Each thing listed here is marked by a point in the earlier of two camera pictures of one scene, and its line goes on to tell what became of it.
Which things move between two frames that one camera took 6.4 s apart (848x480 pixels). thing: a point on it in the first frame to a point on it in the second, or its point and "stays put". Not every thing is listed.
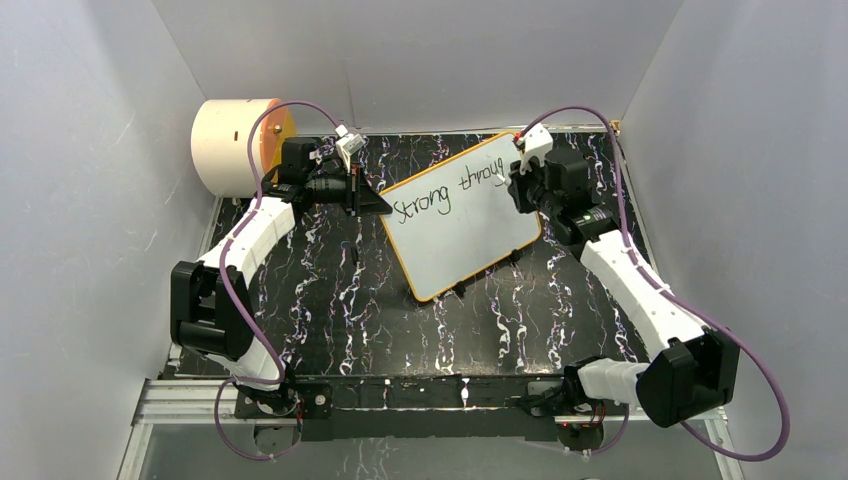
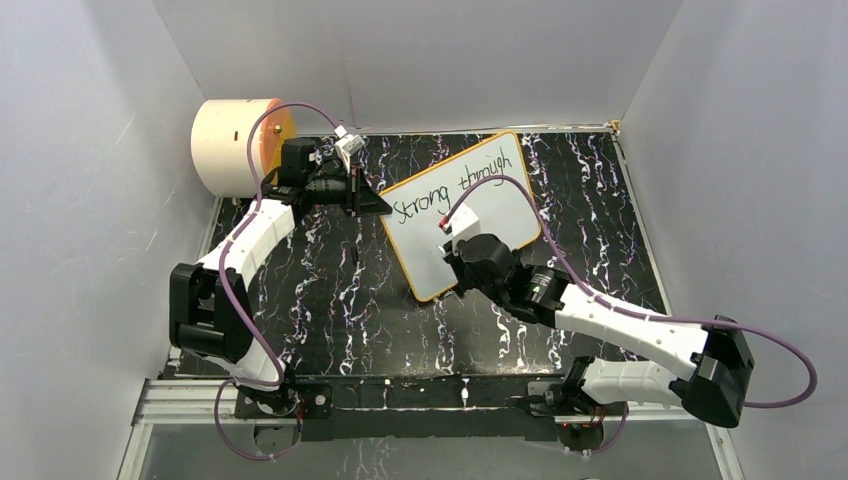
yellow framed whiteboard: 455,218 stays put
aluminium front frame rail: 190,403 stays put
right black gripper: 518,181 to 455,261
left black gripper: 360,198 stays put
